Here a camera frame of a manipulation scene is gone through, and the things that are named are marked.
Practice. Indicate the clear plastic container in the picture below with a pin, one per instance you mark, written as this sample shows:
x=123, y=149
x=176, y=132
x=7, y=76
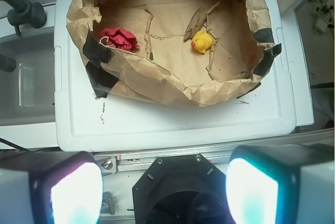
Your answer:
x=27, y=93

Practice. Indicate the black octagonal mount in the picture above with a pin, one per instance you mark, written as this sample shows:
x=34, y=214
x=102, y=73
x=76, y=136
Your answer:
x=181, y=189

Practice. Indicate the brown paper bag tray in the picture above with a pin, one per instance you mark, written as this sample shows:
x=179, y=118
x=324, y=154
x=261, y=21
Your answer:
x=165, y=69

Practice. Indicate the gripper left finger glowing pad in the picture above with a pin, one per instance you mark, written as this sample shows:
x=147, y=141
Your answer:
x=50, y=187

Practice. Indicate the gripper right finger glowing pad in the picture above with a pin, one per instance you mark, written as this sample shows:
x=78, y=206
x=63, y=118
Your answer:
x=284, y=183

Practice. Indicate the piece of driftwood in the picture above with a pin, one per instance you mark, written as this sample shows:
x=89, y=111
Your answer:
x=195, y=24

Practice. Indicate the yellow rubber duck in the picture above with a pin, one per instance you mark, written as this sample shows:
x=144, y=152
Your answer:
x=202, y=41

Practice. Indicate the white plastic bin lid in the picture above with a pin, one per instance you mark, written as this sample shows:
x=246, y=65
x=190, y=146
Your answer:
x=115, y=123

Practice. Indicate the red crumpled cloth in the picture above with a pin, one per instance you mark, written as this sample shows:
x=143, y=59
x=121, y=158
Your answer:
x=119, y=38

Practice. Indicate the aluminium frame rail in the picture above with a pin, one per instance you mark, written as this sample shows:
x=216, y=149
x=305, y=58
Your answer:
x=113, y=162

